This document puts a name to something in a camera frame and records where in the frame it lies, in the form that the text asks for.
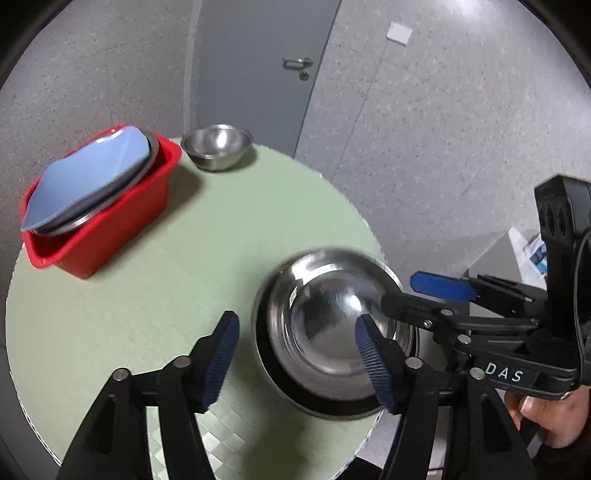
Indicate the steel plate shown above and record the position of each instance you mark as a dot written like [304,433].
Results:
[117,191]

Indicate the person's right hand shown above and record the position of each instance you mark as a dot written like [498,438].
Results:
[549,417]

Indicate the white wall plate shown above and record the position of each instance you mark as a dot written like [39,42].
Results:
[399,33]

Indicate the person's right forearm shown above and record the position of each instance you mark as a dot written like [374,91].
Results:
[561,461]

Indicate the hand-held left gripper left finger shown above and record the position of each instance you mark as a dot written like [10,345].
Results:
[220,360]

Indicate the white printed papers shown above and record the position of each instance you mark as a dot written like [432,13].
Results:
[528,254]

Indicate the red plastic bin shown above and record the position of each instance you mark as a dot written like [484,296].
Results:
[115,230]

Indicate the small steel bowl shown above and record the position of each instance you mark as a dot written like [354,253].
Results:
[217,145]

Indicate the large steel bowl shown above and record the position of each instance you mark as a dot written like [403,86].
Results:
[323,323]
[295,397]

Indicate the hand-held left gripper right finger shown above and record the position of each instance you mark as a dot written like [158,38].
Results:
[376,364]

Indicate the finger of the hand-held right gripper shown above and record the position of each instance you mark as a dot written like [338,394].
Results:
[438,286]
[415,310]

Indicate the grey door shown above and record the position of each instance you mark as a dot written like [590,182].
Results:
[258,69]

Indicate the grey box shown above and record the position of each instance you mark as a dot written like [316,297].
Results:
[491,263]

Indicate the blue plate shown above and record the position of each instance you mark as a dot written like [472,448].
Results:
[87,180]

